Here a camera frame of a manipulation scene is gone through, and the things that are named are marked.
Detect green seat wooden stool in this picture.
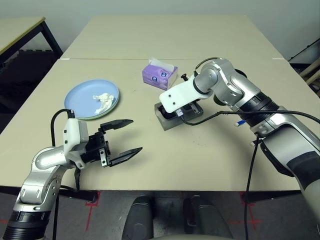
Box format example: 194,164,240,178
298,61,320,98

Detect thin black hanging cable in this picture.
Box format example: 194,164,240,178
243,133,262,240

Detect green plastic plate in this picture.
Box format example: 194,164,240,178
79,89,121,122

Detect black sunglasses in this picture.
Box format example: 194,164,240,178
158,106,181,121

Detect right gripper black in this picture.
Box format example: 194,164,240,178
183,99,202,118

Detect blue plastic plate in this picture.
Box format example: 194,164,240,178
64,79,120,120

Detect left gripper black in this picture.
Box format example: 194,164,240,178
79,119,144,168

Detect beige side table black frame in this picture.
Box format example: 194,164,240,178
0,16,63,60

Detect dark grey left robot leg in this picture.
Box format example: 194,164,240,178
124,195,154,240

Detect dark grey robot leg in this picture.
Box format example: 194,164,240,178
183,195,233,240
124,195,154,240

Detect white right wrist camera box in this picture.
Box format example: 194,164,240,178
159,74,216,113

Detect white tissue sheet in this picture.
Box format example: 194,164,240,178
148,57,175,72

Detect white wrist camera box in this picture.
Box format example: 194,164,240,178
159,74,216,113
62,117,90,161

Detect red floor tape cross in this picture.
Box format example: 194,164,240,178
84,192,102,231
228,197,263,236

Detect thin black pole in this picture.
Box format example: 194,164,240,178
287,37,320,62

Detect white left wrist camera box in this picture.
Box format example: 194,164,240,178
62,117,90,161

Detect purple tissue box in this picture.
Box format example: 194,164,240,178
142,64,179,91

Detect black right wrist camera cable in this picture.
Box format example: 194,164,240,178
179,111,320,126

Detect grey glasses case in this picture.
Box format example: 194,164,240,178
154,101,203,131

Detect dark grey right robot leg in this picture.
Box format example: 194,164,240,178
183,195,233,240

